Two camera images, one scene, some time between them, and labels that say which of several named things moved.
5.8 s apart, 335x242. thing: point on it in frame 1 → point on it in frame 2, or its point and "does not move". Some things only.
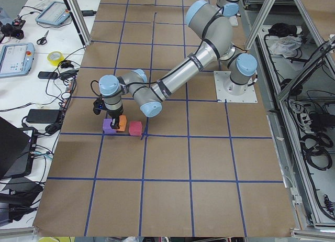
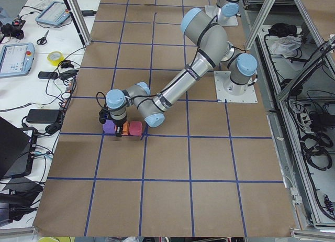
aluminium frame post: x=78 y=16 does not move
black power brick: x=43 y=116 does not move
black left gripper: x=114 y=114 → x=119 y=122
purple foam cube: x=107 y=127 does not move
